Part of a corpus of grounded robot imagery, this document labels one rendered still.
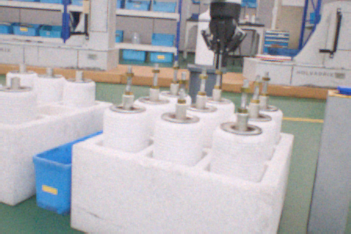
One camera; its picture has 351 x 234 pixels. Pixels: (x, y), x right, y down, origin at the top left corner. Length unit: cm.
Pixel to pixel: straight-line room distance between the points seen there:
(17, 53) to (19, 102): 225
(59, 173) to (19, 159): 11
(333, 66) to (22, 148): 264
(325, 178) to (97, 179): 47
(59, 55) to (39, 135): 212
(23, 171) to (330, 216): 68
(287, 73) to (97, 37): 162
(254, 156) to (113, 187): 27
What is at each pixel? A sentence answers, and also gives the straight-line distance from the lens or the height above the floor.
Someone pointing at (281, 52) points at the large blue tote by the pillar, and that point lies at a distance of 530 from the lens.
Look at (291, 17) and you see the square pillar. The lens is 725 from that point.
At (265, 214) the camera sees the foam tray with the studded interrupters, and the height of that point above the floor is 14.
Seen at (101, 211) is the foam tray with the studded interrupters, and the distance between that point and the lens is 70.
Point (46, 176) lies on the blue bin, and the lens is 80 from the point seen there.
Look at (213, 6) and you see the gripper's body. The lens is 82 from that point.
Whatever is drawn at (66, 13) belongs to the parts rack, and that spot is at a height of 65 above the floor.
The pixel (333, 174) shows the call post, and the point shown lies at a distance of 78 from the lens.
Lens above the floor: 40
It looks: 10 degrees down
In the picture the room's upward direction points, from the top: 4 degrees clockwise
